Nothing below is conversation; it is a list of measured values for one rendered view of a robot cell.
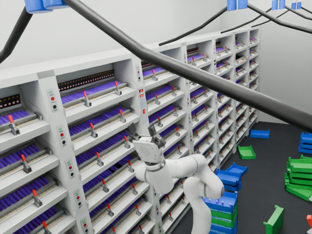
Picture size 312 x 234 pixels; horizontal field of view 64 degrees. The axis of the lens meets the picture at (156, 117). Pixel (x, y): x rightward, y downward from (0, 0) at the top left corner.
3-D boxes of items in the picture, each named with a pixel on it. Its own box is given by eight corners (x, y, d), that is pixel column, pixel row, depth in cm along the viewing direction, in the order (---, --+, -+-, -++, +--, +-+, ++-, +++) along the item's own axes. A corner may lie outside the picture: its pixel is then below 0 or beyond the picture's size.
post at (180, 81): (197, 203, 289) (185, 41, 231) (193, 208, 282) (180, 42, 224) (182, 198, 300) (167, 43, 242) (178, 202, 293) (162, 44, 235)
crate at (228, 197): (237, 198, 228) (237, 191, 226) (233, 213, 212) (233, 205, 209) (205, 192, 242) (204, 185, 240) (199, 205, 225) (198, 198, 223)
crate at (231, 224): (237, 212, 233) (237, 205, 231) (233, 228, 217) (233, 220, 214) (206, 206, 247) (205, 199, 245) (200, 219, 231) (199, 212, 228)
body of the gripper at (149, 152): (160, 168, 93) (151, 145, 88) (139, 165, 99) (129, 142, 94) (169, 155, 98) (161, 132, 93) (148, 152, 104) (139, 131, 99)
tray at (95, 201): (146, 167, 201) (147, 158, 196) (87, 214, 155) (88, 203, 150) (126, 155, 209) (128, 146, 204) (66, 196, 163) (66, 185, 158)
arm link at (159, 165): (160, 173, 94) (158, 167, 93) (141, 170, 99) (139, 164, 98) (170, 159, 100) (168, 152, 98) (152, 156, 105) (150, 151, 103)
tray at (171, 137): (186, 134, 254) (190, 122, 247) (152, 161, 208) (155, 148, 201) (170, 125, 262) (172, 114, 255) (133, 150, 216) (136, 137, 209)
